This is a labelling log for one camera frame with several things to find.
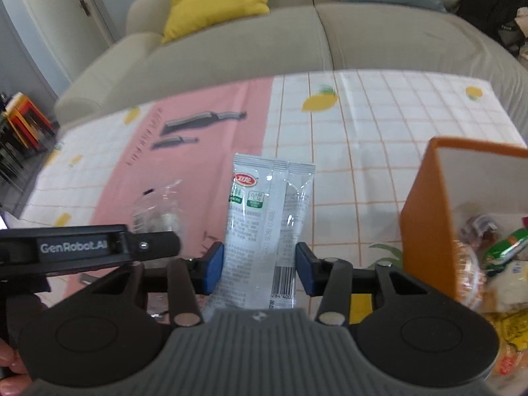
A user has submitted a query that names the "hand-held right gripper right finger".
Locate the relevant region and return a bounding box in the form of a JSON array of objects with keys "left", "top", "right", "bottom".
[{"left": 295, "top": 242, "right": 444, "bottom": 327}]

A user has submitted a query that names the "clear plastic snack packet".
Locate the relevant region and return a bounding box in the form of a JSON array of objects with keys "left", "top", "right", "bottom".
[{"left": 130, "top": 179, "right": 184, "bottom": 236}]

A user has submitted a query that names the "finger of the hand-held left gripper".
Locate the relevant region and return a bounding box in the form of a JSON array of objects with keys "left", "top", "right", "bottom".
[{"left": 127, "top": 231, "right": 183, "bottom": 262}]

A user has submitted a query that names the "person's left hand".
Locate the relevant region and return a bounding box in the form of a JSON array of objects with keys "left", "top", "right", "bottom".
[{"left": 0, "top": 336, "right": 32, "bottom": 395}]

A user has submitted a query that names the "orange and black rack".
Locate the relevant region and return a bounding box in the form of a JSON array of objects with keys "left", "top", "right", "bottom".
[{"left": 0, "top": 91, "right": 58, "bottom": 219}]

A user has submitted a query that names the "black backpack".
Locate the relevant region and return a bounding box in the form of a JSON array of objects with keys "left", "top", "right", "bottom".
[{"left": 456, "top": 0, "right": 528, "bottom": 56}]

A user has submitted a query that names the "red-striped bread packet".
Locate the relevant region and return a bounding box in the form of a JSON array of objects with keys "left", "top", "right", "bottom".
[{"left": 454, "top": 243, "right": 493, "bottom": 312}]

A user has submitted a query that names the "white door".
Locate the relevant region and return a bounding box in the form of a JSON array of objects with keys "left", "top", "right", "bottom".
[{"left": 0, "top": 0, "right": 120, "bottom": 108}]

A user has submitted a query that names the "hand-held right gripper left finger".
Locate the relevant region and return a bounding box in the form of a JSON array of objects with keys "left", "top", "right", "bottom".
[{"left": 88, "top": 241, "right": 225, "bottom": 327}]

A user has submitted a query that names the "pink and white printed tablecloth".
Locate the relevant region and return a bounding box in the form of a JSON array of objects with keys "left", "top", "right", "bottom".
[{"left": 18, "top": 70, "right": 528, "bottom": 326}]

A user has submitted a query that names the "yellow-label round pastry packet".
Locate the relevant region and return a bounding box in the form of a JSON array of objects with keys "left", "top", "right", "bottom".
[{"left": 482, "top": 311, "right": 528, "bottom": 380}]

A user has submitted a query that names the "green snack packet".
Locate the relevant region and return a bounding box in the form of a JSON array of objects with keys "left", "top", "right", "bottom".
[{"left": 480, "top": 227, "right": 528, "bottom": 277}]

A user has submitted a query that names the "white sachet packet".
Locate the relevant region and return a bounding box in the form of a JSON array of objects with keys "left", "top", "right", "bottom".
[{"left": 204, "top": 152, "right": 316, "bottom": 312}]

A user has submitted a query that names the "orange cardboard box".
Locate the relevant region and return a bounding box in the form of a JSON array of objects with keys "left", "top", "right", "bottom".
[{"left": 399, "top": 137, "right": 528, "bottom": 310}]

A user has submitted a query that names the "beige sofa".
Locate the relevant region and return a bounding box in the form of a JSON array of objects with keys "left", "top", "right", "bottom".
[{"left": 53, "top": 0, "right": 528, "bottom": 133}]

